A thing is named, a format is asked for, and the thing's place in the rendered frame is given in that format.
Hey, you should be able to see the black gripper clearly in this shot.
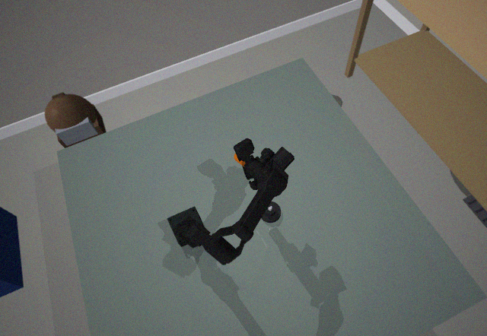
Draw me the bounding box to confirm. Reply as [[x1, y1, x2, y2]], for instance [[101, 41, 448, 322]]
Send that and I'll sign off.
[[234, 138, 266, 190]]

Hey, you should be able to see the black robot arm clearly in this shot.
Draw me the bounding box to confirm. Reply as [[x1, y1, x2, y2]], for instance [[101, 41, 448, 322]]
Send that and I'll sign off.
[[175, 147, 294, 265]]

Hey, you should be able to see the orange tapered knob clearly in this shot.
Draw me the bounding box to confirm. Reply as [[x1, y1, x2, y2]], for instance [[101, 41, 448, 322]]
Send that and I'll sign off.
[[234, 153, 245, 166]]

